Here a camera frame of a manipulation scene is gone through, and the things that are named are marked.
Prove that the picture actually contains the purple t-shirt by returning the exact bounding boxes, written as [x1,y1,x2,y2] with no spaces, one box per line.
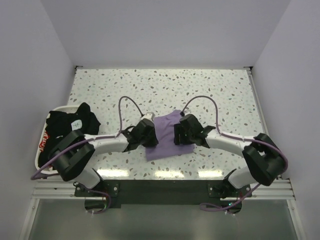
[145,109,194,162]

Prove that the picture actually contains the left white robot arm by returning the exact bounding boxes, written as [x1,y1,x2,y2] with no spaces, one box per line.
[48,118,158,189]

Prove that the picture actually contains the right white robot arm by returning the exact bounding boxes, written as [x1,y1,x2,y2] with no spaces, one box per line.
[174,112,288,189]

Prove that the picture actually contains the white laundry basket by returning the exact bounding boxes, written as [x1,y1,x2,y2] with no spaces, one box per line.
[34,104,80,175]

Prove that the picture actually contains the black clothes in basket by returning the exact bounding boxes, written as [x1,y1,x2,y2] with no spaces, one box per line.
[38,102,101,168]

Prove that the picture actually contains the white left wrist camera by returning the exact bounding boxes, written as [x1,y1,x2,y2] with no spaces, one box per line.
[141,112,155,122]

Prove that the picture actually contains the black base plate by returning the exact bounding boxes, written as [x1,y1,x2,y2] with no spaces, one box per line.
[73,179,251,210]

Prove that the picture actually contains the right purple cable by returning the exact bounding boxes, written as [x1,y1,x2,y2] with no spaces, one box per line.
[181,95,290,213]

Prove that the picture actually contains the purple cable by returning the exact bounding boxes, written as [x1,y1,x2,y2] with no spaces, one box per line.
[29,96,145,213]
[181,95,290,213]

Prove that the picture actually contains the aluminium rail frame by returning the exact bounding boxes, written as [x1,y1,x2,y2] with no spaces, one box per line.
[31,66,297,201]

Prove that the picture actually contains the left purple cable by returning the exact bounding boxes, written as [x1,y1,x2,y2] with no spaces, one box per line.
[29,96,145,213]

